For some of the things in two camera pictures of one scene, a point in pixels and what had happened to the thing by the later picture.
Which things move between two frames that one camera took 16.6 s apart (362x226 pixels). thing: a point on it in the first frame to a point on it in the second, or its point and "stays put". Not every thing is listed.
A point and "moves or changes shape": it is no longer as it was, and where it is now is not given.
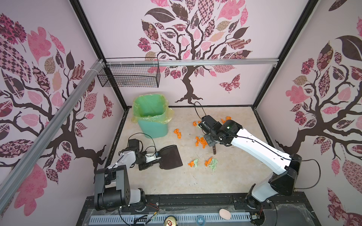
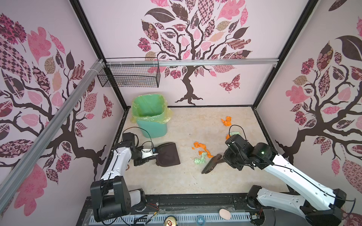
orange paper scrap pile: x=202 y=141 to x=198 y=144
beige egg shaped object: x=225 y=214 stays put
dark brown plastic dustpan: x=170 y=157 moves or changes shape
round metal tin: x=170 y=221 stays put
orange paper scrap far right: x=227 y=118 stays put
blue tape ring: x=200 y=220 stays put
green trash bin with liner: x=152 y=112 stays put
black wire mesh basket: x=130 y=72 stays put
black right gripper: x=209 y=142 to x=226 y=151
